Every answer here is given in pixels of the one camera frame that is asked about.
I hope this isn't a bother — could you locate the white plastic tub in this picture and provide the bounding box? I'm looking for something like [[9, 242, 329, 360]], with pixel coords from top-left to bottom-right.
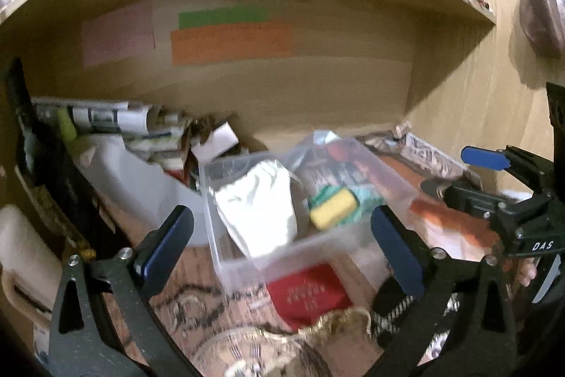
[[81, 134, 211, 248]]

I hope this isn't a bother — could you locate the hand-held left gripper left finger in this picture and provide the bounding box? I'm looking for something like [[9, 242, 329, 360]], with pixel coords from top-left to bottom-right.
[[48, 205, 195, 377]]

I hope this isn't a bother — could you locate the small white box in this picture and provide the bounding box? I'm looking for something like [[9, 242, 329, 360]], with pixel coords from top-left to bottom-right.
[[190, 123, 239, 164]]

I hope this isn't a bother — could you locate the rolled newspaper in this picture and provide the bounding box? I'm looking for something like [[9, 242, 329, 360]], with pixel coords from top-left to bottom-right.
[[32, 96, 165, 138]]

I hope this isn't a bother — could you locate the orange paper sheet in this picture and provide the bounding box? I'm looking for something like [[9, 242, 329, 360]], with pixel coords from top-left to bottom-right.
[[170, 22, 295, 66]]

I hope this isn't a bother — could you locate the clear patterned plastic bag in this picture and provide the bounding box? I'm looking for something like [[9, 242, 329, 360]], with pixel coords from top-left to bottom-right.
[[193, 326, 329, 377]]

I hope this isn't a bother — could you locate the black panel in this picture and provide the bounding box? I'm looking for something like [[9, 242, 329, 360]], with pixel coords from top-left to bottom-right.
[[4, 58, 121, 256]]

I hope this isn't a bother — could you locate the patterned foil packet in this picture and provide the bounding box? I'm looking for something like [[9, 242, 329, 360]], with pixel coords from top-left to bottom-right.
[[361, 122, 483, 184]]

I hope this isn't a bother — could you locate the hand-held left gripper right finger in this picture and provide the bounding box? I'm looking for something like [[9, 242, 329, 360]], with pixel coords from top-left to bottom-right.
[[371, 205, 518, 377]]

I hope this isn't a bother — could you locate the yellow sponge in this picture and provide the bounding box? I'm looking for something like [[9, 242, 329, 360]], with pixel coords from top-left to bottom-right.
[[308, 188, 358, 229]]

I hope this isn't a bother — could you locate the pink paper sheet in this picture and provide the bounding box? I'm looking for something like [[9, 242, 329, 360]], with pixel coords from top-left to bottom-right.
[[82, 1, 155, 67]]

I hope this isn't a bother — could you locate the gold tassel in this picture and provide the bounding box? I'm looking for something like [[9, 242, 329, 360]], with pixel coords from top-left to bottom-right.
[[299, 306, 374, 343]]

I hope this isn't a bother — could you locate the beige plastic container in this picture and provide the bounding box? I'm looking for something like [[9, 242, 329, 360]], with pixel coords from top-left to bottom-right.
[[0, 204, 65, 321]]

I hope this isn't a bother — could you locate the red packet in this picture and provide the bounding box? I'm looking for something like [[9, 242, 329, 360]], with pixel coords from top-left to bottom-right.
[[326, 140, 368, 162]]

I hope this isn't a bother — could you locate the red pouch with gold print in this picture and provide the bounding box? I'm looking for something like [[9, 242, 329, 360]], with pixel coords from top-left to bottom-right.
[[266, 263, 354, 332]]

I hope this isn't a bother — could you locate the orange cloth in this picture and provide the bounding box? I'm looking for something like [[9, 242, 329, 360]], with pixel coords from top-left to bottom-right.
[[410, 198, 501, 251]]

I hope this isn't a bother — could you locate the yellow-green marker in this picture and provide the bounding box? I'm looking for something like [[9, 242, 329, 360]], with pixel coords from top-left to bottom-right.
[[57, 107, 78, 140]]

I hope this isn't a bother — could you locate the clear plastic container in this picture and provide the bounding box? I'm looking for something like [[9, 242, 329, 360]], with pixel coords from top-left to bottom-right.
[[198, 133, 420, 288]]

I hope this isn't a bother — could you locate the black white braided cord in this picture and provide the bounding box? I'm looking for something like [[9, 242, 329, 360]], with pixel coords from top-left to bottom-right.
[[374, 296, 416, 343]]

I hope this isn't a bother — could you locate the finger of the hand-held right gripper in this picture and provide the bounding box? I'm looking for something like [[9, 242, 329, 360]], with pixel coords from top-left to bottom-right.
[[461, 145, 554, 194], [421, 180, 522, 228]]

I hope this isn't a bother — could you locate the brown hat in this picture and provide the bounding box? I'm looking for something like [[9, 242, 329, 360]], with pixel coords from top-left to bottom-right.
[[518, 0, 565, 58]]

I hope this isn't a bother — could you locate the green paper strip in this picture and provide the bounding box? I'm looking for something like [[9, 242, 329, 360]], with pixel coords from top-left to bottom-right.
[[178, 7, 268, 30]]

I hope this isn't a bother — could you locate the person's right hand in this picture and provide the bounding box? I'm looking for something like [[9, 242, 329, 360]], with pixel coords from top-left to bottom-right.
[[516, 257, 538, 288]]

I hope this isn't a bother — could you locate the white cloth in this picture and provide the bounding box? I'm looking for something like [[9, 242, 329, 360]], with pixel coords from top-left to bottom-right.
[[214, 159, 299, 259]]

